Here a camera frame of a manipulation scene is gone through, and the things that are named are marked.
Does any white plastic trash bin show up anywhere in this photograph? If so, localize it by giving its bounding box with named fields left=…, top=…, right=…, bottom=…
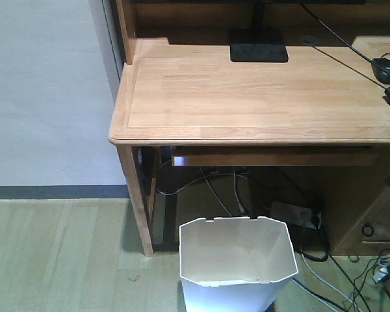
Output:
left=179, top=216, right=298, bottom=311

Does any wooden keyboard tray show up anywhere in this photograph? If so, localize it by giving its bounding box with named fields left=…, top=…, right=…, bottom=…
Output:
left=171, top=146, right=380, bottom=166

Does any grey power strip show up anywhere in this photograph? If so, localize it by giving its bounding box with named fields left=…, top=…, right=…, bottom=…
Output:
left=270, top=201, right=322, bottom=229

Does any black monitor stand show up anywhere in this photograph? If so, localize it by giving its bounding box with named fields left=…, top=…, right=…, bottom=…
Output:
left=228, top=1, right=289, bottom=63

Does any wooden desk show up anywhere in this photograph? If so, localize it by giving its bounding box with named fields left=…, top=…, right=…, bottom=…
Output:
left=109, top=1, right=390, bottom=255

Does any black computer mouse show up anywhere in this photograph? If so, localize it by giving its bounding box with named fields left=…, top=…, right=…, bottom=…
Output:
left=372, top=57, right=390, bottom=85

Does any thick black power cable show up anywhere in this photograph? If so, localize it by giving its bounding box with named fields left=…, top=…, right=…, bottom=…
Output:
left=295, top=198, right=331, bottom=262

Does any white cable on floor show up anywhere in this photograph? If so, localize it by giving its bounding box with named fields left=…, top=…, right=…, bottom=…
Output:
left=299, top=253, right=355, bottom=309

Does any thin black desk cable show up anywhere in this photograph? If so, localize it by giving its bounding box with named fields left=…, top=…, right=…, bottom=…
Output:
left=300, top=2, right=390, bottom=86

